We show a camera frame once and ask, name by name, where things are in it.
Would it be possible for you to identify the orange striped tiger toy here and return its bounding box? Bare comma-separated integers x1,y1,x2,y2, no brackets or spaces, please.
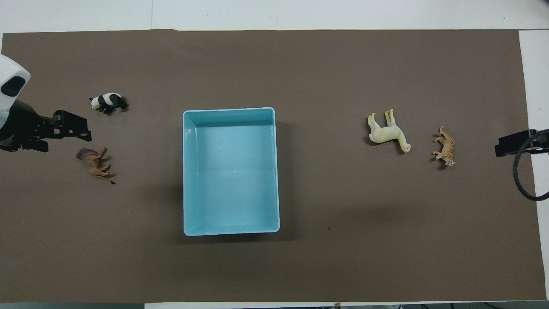
432,126,456,167

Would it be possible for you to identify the brown table mat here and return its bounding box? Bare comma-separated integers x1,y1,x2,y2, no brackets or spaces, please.
0,29,546,303

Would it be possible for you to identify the cream alpaca toy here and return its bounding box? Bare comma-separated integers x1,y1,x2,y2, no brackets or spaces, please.
367,109,412,154

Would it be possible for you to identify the light blue storage box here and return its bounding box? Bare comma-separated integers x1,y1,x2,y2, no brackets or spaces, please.
182,107,281,237

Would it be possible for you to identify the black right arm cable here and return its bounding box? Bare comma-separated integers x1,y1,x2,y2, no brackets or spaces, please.
513,131,549,202

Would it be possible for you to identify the brown lion toy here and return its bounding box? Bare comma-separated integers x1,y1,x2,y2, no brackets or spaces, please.
76,147,116,185

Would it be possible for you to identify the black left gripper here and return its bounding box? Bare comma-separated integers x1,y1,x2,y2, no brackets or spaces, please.
0,100,92,153

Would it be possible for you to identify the black and white panda toy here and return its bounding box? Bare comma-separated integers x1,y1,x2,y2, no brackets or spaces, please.
89,92,129,115

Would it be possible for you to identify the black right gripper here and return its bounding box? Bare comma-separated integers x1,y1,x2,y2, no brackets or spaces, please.
495,128,549,158

